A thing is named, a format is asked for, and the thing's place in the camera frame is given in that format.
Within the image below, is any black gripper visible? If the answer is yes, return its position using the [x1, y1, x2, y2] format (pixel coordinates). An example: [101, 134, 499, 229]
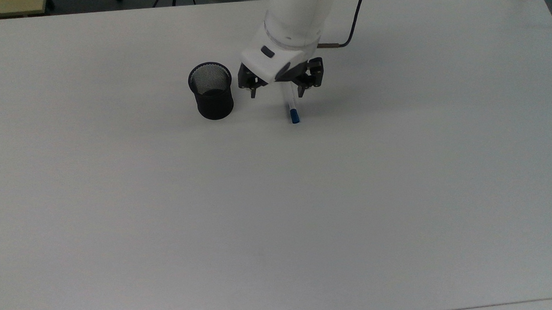
[237, 57, 326, 101]

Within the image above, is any black mesh pen cup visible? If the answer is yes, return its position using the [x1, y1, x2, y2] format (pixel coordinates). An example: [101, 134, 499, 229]
[187, 60, 235, 122]

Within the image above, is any white marker with blue cap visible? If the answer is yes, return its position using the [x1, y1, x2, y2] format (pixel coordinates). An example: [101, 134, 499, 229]
[284, 84, 301, 125]

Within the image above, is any beige wooden table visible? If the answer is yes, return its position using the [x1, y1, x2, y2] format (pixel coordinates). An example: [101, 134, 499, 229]
[0, 0, 50, 20]

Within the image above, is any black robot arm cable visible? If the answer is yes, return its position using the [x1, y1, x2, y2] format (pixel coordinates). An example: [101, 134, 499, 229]
[314, 0, 375, 50]

